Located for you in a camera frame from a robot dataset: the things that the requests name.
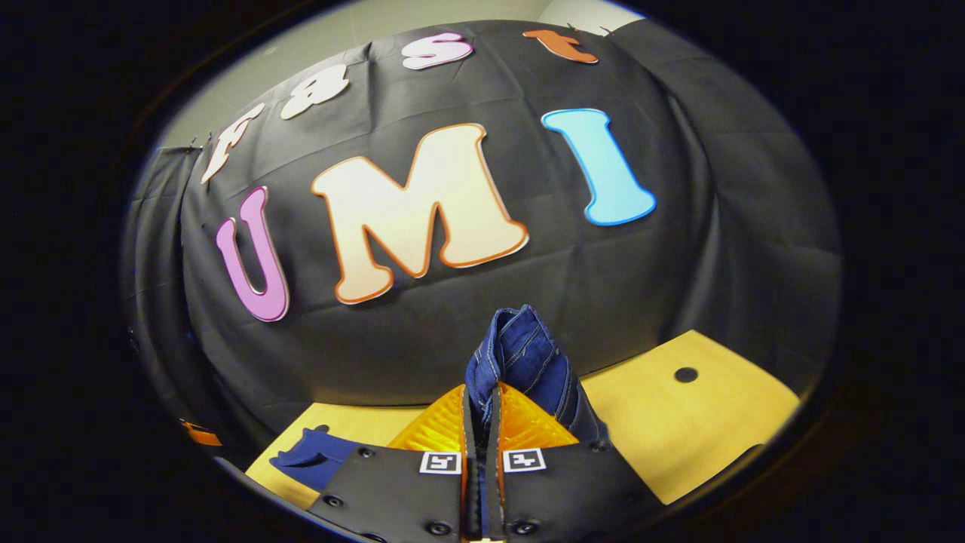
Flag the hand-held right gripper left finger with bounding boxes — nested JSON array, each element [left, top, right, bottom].
[[305, 383, 480, 543]]

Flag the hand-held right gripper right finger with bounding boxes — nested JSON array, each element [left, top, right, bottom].
[[482, 381, 666, 541]]

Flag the blue denim jeans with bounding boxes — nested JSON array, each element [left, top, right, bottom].
[[269, 304, 611, 540]]

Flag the black backdrop cloth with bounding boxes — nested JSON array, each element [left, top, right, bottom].
[[121, 19, 842, 455]]

